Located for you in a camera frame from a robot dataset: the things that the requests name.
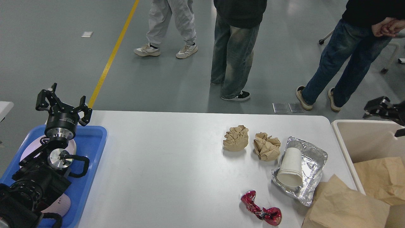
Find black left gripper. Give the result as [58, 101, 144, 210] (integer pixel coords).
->
[36, 83, 93, 140]

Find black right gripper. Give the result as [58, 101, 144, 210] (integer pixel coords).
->
[363, 96, 405, 137]

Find pink plate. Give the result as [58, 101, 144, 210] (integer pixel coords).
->
[20, 135, 77, 170]

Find brown paper bag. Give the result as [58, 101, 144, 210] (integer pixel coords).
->
[353, 157, 405, 206]

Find aluminium foil tray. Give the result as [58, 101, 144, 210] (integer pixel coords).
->
[272, 136, 328, 207]

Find pink mug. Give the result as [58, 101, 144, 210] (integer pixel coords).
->
[41, 193, 71, 217]

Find brown paper bag corner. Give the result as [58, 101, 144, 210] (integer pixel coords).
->
[302, 175, 390, 228]

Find white paper cup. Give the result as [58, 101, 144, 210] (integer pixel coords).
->
[277, 147, 303, 187]

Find brown paper ball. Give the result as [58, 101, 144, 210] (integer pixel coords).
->
[223, 125, 249, 152]
[253, 132, 282, 162]

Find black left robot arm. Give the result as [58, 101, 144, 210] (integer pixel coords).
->
[0, 83, 92, 228]

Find blue plastic tray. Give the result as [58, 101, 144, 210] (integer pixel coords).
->
[0, 125, 108, 228]

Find beige plastic bin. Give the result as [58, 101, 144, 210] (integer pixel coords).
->
[331, 119, 405, 228]

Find white side table corner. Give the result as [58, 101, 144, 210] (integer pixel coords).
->
[0, 101, 14, 122]

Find white paper scrap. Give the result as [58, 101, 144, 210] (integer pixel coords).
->
[81, 31, 93, 38]

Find white office chair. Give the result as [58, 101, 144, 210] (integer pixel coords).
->
[318, 30, 404, 74]

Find person in blue jeans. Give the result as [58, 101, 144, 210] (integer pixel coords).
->
[296, 0, 405, 112]

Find metal floor plates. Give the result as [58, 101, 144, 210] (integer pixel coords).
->
[272, 103, 305, 114]

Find person in white trousers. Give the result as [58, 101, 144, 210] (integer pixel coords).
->
[134, 0, 198, 59]

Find crumpled red foil wrapper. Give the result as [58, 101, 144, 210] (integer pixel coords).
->
[240, 190, 282, 226]

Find person in faded jeans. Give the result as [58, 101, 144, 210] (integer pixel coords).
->
[211, 0, 267, 101]

